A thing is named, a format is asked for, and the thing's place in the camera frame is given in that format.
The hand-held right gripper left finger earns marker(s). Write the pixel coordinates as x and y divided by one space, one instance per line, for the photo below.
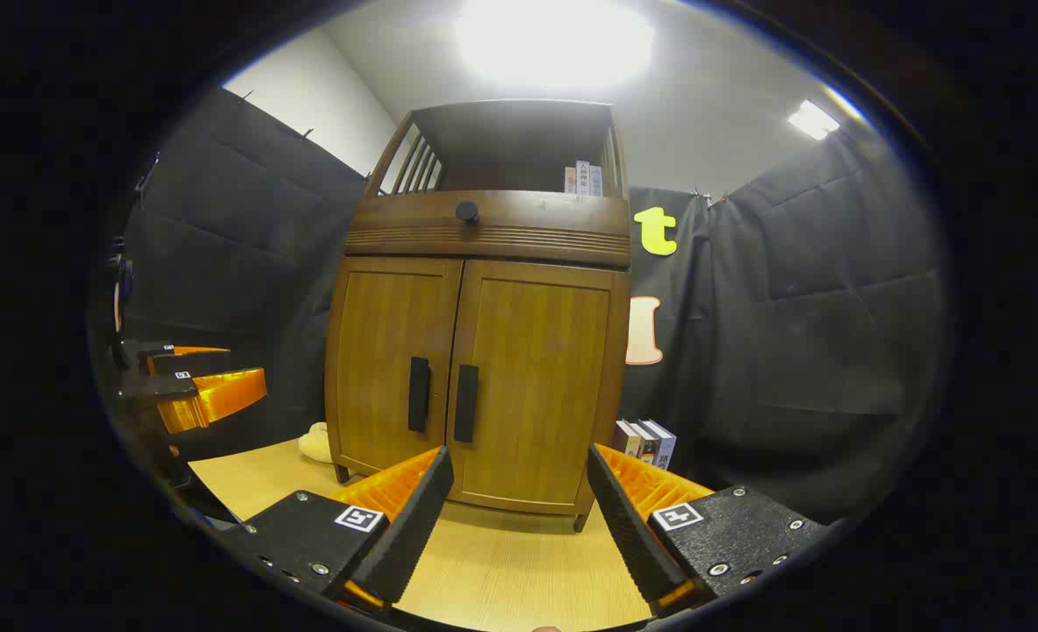
414 518

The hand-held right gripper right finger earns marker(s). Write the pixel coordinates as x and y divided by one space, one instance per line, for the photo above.
629 527

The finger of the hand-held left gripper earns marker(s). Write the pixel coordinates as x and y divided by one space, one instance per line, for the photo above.
220 397
187 362

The wooden shoe cabinet door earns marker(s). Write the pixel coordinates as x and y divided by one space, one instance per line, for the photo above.
545 386
378 351

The wooden double-door shoe cabinet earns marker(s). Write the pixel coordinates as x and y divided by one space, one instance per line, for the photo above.
484 233

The white spine book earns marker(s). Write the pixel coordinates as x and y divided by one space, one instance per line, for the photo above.
624 439

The grey spine book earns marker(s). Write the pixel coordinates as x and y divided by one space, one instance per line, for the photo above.
665 443

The cream plush toy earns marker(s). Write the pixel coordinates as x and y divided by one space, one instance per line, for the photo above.
315 443

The black backdrop cloth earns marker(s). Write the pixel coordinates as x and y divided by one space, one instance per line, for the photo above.
818 333

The round black drawer knob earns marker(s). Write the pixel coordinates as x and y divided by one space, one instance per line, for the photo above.
467 211

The wooden ribbed drawer front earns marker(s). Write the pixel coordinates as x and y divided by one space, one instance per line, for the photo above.
537 230

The small ceiling light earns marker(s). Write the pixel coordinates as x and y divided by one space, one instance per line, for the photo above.
813 119

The large ceiling light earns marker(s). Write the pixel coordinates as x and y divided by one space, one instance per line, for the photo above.
554 39

